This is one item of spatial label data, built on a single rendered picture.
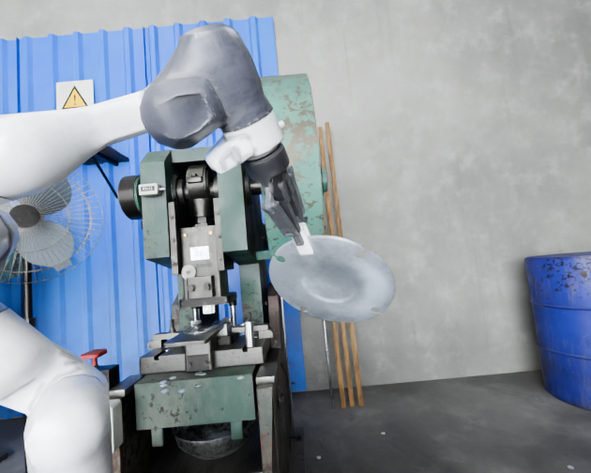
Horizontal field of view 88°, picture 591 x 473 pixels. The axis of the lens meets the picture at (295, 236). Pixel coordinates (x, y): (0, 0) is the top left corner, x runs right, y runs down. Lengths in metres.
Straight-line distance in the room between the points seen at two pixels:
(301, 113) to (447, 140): 2.04
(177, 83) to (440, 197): 2.45
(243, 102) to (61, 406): 0.51
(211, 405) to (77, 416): 0.63
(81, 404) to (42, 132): 0.39
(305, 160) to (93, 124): 0.54
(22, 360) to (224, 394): 0.65
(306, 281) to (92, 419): 0.45
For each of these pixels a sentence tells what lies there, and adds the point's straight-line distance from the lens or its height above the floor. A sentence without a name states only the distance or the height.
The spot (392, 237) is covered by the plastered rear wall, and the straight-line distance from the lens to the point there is 2.55.
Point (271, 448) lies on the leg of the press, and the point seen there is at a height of 0.44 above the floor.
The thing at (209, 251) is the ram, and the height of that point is 1.07.
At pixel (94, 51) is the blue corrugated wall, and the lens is 3.41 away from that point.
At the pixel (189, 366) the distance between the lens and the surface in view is 1.21.
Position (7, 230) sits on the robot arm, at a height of 1.09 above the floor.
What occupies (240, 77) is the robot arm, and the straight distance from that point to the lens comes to 0.47.
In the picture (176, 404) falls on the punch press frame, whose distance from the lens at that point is 1.20.
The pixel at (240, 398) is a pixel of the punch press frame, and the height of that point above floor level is 0.57.
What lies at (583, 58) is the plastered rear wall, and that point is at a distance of 3.79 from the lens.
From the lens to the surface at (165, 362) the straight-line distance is 1.28.
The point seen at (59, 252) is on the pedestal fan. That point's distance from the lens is 1.79.
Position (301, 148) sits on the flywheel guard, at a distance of 0.93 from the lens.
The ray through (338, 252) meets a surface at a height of 1.01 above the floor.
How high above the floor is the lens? 1.00
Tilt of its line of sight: 5 degrees up
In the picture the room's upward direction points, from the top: 5 degrees counter-clockwise
